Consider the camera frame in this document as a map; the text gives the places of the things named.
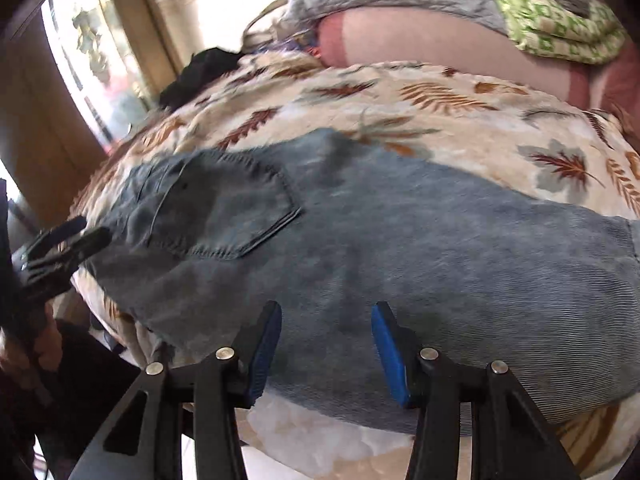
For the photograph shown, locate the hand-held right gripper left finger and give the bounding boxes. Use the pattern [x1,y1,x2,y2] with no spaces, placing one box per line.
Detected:
[70,301,283,480]

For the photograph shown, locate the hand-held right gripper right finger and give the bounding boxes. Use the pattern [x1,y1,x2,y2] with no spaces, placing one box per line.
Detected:
[371,302,581,480]

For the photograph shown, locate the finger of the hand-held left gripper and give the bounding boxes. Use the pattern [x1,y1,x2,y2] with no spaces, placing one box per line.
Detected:
[25,226,113,306]
[20,216,88,263]

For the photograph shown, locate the blue denim pants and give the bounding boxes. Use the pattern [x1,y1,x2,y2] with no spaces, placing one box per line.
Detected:
[82,127,640,438]

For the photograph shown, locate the person's left hand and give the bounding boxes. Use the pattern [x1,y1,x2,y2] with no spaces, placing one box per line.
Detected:
[0,305,64,391]

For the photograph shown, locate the brown wooden door panel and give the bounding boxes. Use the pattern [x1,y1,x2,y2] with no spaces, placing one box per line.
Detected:
[0,35,108,213]

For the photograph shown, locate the person's black trousers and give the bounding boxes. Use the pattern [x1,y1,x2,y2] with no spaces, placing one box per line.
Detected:
[0,317,196,480]

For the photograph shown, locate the stained-glass window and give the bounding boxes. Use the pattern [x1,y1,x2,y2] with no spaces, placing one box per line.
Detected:
[40,0,151,153]

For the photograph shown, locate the black cloth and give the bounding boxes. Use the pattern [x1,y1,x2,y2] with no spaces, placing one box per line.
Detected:
[159,47,243,111]

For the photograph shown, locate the leaf-print quilted blanket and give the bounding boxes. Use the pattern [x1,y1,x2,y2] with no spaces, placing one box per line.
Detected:
[70,52,640,480]

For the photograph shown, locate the cream pillow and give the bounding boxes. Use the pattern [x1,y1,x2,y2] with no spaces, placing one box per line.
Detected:
[242,0,301,53]

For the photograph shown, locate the colourful plastic packet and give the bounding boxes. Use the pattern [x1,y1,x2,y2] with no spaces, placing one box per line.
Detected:
[280,30,326,61]

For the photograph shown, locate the pink padded headboard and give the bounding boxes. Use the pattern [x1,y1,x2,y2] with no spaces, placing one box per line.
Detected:
[320,2,640,131]

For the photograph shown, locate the green patterned folded blanket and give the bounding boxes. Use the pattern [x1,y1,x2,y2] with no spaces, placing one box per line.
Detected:
[462,0,632,66]

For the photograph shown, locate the wooden window frame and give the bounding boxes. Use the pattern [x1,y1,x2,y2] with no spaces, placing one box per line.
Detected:
[102,0,188,93]

